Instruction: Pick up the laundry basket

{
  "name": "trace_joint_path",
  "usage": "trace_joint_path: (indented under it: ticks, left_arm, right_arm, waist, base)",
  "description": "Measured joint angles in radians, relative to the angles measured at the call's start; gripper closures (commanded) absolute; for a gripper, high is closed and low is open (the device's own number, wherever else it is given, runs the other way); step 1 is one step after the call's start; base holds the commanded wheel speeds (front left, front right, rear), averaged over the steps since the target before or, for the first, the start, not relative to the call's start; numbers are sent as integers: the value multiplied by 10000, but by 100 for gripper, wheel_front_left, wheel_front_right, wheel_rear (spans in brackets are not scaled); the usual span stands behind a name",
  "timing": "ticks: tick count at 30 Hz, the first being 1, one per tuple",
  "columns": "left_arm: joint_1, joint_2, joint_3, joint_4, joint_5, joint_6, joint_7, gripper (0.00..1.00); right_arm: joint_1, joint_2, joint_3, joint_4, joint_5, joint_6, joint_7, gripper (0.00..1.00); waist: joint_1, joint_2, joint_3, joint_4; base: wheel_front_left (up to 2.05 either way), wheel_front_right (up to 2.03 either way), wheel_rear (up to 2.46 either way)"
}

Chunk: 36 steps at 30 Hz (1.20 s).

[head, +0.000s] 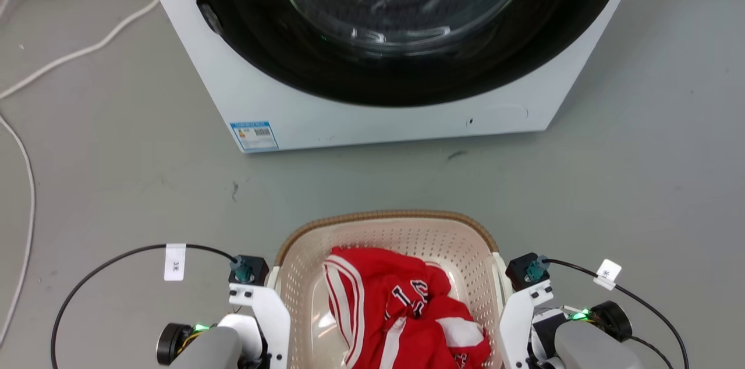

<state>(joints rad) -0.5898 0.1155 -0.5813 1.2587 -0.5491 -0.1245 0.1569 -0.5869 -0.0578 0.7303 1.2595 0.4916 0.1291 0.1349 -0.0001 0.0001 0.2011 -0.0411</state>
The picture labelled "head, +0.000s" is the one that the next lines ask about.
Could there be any blue white energy label sticker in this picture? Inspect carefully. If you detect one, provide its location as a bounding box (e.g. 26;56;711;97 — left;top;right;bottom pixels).
229;120;279;152

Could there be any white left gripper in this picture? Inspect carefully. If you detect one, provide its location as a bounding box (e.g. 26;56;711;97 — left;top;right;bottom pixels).
228;283;292;369

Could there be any beige perforated laundry basket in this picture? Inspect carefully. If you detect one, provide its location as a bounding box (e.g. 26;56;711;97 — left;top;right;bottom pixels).
272;210;513;369

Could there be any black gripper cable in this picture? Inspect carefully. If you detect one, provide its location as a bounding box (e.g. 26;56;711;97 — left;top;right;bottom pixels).
546;259;691;369
50;243;239;369

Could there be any black round washing machine door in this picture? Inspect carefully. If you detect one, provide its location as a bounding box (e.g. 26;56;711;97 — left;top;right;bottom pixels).
182;0;632;108

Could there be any white washing machine body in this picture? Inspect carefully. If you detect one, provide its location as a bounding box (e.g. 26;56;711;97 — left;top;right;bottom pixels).
134;0;649;154

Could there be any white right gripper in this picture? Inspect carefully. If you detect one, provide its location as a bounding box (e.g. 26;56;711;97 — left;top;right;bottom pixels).
499;281;554;369

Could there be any red white sports jersey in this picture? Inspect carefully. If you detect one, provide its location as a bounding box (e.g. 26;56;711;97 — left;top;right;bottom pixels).
322;246;493;369

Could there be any white cable tag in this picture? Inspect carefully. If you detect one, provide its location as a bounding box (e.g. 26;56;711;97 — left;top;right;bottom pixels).
593;258;623;292
164;243;187;282

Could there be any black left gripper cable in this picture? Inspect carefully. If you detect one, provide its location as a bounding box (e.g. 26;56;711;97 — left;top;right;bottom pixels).
50;243;239;369

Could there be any white right cable tag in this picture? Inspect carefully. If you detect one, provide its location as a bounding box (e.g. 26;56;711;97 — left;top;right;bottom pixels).
593;258;623;292

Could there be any white left cable tag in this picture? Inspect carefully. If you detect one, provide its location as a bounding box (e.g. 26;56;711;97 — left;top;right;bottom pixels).
164;243;187;282

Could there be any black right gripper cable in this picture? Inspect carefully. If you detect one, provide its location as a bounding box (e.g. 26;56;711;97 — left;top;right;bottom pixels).
546;259;691;369

